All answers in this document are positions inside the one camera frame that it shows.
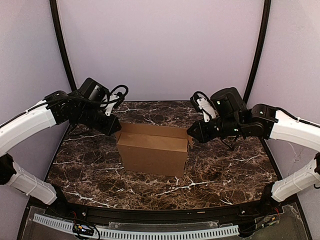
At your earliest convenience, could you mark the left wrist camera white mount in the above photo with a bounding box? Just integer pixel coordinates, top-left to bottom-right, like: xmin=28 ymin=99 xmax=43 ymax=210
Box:
xmin=105 ymin=84 xmax=129 ymax=117

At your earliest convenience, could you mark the white slotted cable duct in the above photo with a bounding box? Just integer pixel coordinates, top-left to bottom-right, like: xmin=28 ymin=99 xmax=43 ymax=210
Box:
xmin=32 ymin=213 xmax=239 ymax=240

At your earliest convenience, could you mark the small electronics board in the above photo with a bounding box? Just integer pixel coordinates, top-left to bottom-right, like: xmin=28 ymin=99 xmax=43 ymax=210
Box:
xmin=72 ymin=223 xmax=95 ymax=236
xmin=260 ymin=217 xmax=280 ymax=229

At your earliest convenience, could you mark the right black frame post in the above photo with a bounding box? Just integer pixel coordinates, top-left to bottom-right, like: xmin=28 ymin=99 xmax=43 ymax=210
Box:
xmin=242 ymin=0 xmax=272 ymax=104

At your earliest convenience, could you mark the black front rail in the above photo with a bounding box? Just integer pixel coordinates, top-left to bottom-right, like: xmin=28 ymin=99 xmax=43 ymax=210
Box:
xmin=27 ymin=197 xmax=276 ymax=225

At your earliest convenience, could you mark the brown cardboard box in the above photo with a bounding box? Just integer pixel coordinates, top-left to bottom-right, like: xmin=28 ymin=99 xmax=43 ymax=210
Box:
xmin=115 ymin=122 xmax=193 ymax=177

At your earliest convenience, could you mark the left black frame post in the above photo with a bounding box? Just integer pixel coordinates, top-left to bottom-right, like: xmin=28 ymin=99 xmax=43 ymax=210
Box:
xmin=49 ymin=0 xmax=77 ymax=91

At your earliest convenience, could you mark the small electronics board left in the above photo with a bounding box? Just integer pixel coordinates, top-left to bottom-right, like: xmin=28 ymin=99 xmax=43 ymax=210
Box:
xmin=72 ymin=223 xmax=95 ymax=236

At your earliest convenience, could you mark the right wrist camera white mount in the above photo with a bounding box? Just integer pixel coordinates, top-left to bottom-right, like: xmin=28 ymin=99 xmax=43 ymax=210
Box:
xmin=190 ymin=91 xmax=216 ymax=123

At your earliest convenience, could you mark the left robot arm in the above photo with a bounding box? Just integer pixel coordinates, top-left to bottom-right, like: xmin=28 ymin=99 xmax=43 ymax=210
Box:
xmin=0 ymin=77 xmax=129 ymax=206

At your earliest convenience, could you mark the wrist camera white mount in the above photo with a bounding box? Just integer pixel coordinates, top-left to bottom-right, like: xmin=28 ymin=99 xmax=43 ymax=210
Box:
xmin=105 ymin=84 xmax=129 ymax=117
xmin=190 ymin=91 xmax=216 ymax=123

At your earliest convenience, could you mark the black frame post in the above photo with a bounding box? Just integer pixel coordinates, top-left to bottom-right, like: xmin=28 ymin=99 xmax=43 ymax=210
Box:
xmin=49 ymin=0 xmax=77 ymax=91
xmin=242 ymin=0 xmax=272 ymax=104

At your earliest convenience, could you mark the small electronics board right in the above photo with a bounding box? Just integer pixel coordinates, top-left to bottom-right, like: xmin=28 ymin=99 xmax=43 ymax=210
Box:
xmin=260 ymin=217 xmax=280 ymax=229

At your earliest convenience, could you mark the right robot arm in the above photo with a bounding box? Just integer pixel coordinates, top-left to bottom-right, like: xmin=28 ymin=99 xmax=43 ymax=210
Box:
xmin=186 ymin=87 xmax=320 ymax=203

